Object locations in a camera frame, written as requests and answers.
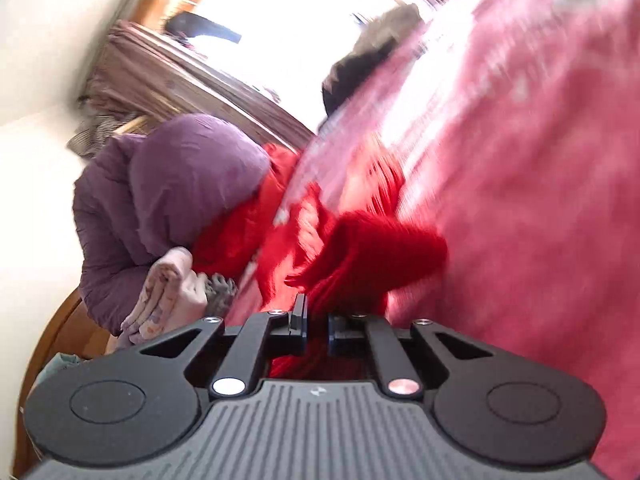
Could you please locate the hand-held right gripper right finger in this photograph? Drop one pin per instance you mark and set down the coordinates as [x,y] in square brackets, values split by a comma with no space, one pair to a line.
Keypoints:
[333,335]

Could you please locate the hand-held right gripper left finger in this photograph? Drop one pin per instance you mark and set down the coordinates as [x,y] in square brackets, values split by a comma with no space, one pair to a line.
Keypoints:
[300,327]

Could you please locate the red knit sweater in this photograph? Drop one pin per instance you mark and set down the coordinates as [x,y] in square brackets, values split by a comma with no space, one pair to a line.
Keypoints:
[370,255]

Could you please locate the grey cloth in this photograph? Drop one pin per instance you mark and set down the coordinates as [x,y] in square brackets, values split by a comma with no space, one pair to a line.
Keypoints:
[221,292]

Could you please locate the red padded cloth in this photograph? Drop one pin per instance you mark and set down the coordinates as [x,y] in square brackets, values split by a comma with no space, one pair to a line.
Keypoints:
[235,240]

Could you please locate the folded pink patterned cloth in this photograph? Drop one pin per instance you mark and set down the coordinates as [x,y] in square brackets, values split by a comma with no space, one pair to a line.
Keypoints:
[160,290]

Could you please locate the purple quilt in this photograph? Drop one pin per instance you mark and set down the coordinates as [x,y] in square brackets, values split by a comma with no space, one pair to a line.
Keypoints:
[165,185]

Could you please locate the wooden headboard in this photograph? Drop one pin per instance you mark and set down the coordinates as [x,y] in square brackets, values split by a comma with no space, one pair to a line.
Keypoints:
[70,332]

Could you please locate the pink printed blanket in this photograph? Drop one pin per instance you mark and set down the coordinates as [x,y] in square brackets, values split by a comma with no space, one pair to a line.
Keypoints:
[525,185]

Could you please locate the dark pillow with beige cover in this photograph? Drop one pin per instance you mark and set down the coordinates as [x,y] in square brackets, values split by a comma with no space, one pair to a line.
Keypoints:
[350,80]

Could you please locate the checkered cloth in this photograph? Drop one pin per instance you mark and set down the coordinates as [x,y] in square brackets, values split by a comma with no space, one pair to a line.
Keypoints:
[95,132]

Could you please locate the hanging dark garment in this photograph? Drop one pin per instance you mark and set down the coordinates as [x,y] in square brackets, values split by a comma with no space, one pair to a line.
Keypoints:
[200,25]

